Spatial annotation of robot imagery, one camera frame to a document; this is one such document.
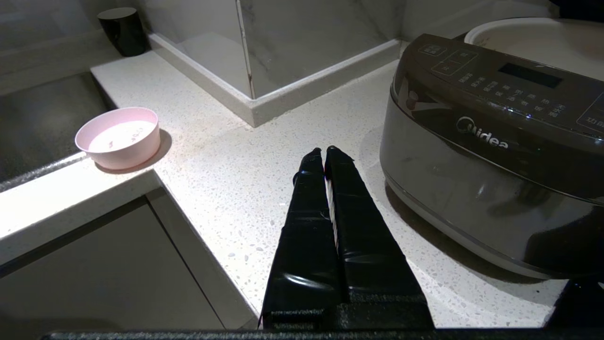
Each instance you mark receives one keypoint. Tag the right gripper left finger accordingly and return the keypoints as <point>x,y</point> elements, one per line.
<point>304,245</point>

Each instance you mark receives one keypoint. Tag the pink bowl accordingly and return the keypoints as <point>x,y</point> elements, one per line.
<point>120,137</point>

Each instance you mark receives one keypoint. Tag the black cylindrical container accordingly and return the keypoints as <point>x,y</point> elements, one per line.
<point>123,29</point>

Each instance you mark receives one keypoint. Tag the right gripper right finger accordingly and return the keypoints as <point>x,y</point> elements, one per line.
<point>373,255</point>

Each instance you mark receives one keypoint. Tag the rice cooker lid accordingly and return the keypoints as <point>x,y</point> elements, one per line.
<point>509,80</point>

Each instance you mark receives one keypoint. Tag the grey cabinet door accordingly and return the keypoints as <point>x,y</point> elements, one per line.
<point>89,278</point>

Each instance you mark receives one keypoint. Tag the grey rice cooker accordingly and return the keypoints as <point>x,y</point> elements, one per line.
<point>490,189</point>

